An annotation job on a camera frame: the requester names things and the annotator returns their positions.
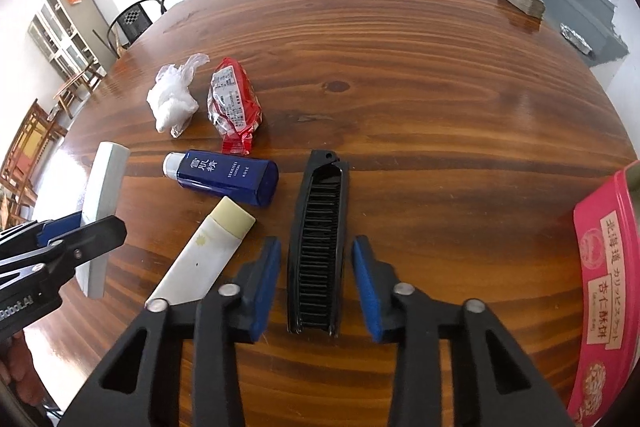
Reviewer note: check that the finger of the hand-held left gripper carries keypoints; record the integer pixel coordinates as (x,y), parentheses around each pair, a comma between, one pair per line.
(60,229)
(95,237)

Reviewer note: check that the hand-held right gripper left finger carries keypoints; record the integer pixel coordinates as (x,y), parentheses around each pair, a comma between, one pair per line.
(265,287)

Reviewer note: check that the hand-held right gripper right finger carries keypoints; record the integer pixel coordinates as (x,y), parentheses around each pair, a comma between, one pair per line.
(367,292)

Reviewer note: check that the white rectangular box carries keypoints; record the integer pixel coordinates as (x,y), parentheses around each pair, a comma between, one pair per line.
(105,177)

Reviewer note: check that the white cosmetic tube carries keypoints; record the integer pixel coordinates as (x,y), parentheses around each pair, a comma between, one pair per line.
(200,257)

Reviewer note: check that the black folding comb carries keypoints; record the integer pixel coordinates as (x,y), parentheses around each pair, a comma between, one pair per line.
(317,232)

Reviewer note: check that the pink tin box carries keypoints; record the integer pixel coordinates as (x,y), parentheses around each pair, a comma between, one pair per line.
(600,282)

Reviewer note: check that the person's left hand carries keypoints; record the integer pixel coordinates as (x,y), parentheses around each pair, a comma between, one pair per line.
(22,367)

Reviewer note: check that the wooden chair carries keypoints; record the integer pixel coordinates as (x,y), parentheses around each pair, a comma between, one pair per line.
(25,162)

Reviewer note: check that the dark blue bottle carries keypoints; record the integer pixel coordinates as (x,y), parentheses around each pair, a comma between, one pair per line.
(230,177)

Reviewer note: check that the bag of cotton balls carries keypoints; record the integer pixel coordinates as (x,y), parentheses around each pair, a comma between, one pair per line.
(172,104)

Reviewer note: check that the red snack packet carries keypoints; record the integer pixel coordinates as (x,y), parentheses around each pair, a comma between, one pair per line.
(235,102)

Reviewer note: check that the wooden desk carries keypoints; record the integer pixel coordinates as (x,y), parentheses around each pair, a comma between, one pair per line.
(425,107)

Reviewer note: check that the glass door cabinet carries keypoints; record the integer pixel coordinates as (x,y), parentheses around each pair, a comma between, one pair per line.
(65,27)

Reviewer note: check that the crumpled foil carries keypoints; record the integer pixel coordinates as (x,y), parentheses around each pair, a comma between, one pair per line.
(576,39)

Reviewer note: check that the grey stairs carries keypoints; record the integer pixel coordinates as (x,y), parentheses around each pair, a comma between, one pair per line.
(575,2)

